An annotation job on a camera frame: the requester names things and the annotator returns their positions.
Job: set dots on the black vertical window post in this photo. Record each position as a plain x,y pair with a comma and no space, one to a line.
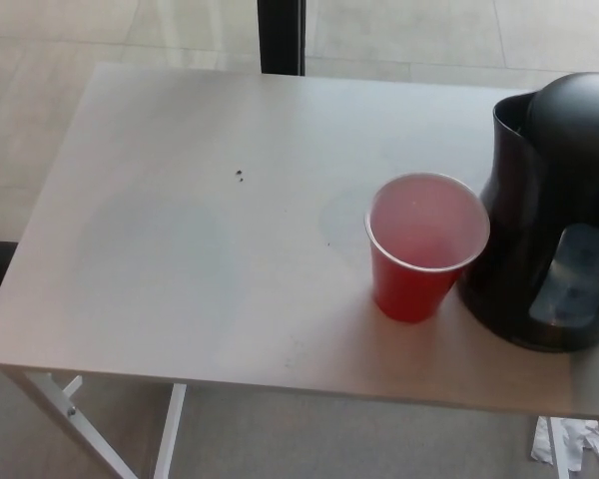
282,35

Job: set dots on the red plastic cup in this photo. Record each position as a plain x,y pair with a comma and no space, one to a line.
409,292

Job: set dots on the small dark crumbs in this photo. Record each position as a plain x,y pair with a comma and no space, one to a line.
239,173

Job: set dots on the black electric kettle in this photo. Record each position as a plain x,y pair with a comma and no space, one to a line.
529,199

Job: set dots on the white slanted table leg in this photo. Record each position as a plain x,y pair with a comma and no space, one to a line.
55,409

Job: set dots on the crumpled white paper scrap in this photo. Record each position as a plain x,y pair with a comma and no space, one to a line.
590,441

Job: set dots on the white straight table leg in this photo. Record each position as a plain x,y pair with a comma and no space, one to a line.
559,449
171,429

